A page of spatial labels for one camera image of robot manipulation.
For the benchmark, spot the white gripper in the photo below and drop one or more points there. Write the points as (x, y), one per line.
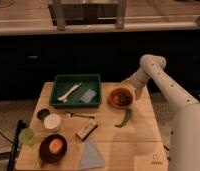
(138, 80)

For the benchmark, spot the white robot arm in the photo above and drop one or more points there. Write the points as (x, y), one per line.
(185, 139)

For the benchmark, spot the red bowl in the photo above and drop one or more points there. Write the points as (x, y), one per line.
(112, 97)

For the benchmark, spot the green chili pepper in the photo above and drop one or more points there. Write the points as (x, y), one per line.
(128, 113)

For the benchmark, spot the wooden board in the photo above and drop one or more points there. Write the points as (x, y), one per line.
(135, 147)

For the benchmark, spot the green plastic tray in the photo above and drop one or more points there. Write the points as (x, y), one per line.
(63, 83)

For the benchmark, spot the small dark knife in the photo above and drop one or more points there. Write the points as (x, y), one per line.
(69, 114)

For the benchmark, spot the white plastic fork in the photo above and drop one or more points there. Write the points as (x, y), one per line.
(73, 88)

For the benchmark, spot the grey blue cloth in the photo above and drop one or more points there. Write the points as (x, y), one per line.
(91, 157)

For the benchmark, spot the white round container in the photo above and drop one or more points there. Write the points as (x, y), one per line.
(52, 122)

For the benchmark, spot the orange fruit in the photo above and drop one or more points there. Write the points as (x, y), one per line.
(55, 146)

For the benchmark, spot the dark round lid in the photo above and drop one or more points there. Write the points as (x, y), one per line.
(42, 114)

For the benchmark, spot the chair on upper ledge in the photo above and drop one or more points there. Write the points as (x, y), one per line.
(87, 12)

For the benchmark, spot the dark brown plate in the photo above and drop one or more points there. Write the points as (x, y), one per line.
(44, 152)

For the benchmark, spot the black pole at left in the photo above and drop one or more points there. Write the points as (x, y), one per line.
(20, 125)

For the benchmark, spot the green cup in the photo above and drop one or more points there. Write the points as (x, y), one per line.
(27, 136)

